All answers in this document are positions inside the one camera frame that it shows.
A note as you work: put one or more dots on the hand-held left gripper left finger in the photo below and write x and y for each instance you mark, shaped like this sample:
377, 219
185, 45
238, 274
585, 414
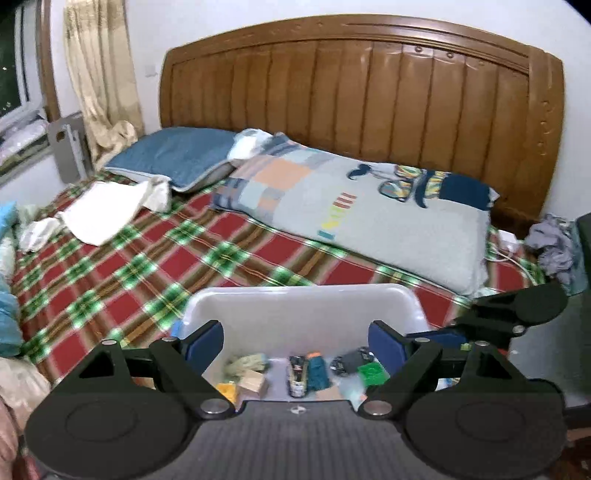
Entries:
207, 339

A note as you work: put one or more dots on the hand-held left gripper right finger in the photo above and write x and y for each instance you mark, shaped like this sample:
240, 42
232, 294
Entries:
385, 346

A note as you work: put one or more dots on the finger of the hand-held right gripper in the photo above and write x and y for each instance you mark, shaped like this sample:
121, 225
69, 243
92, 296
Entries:
443, 337

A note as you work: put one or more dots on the green toy brick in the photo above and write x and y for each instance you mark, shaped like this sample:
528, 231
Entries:
373, 374

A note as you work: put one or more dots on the black toy car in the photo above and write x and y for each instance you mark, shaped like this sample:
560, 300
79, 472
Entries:
351, 362

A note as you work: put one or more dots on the cream toy figure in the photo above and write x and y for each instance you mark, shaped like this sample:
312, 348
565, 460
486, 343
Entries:
247, 362

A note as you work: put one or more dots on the teal toy vehicle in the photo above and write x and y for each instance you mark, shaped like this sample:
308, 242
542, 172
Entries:
317, 374

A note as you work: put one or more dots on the white plastic container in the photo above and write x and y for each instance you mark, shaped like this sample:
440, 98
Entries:
295, 318

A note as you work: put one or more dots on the patchwork pillow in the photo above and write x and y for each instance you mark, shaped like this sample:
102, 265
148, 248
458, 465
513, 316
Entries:
369, 230

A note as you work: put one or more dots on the grey clothes heap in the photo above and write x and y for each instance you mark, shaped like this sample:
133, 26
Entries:
551, 249

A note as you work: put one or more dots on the large white cloth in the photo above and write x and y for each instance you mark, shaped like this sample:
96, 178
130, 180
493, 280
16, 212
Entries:
101, 207

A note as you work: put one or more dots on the blue pillow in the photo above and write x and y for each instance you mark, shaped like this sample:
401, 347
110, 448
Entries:
175, 152

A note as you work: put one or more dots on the pale pink cloth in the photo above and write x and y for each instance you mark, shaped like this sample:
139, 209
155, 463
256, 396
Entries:
18, 392

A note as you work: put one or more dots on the light blue cloth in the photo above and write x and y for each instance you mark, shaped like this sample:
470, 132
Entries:
8, 318

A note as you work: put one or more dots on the small white cloth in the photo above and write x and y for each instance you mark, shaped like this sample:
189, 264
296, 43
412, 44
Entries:
37, 233

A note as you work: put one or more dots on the white bundled cloth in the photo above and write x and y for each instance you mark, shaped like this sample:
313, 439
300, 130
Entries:
249, 141

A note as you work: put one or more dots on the grey folding chair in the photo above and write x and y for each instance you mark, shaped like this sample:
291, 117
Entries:
64, 147

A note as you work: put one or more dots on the wooden headboard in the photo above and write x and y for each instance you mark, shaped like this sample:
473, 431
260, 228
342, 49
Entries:
369, 92

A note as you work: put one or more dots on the cream curtain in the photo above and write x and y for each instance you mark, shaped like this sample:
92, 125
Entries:
101, 69

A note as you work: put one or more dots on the window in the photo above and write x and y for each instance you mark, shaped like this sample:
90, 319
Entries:
9, 60

